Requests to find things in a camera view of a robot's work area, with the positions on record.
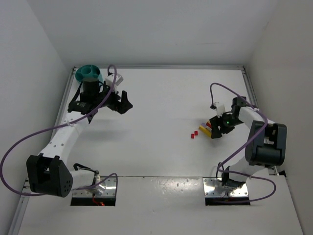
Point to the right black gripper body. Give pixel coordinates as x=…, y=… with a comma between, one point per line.
x=217, y=126

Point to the long yellow lego brick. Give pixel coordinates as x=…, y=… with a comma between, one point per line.
x=205, y=131

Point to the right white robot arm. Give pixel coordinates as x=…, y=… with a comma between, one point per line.
x=265, y=147

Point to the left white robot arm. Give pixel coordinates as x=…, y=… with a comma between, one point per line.
x=48, y=172

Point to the teal divided round container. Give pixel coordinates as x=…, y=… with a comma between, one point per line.
x=87, y=71

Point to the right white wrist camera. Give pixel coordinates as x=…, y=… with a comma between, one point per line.
x=219, y=108

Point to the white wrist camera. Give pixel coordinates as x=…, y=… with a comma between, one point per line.
x=115, y=79
x=219, y=108

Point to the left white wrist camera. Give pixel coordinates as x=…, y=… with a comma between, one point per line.
x=115, y=79

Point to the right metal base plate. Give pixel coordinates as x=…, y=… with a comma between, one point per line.
x=213, y=189

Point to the metal base plate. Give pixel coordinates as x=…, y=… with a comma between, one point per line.
x=213, y=189
x=105, y=190

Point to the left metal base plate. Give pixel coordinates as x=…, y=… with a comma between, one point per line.
x=105, y=190

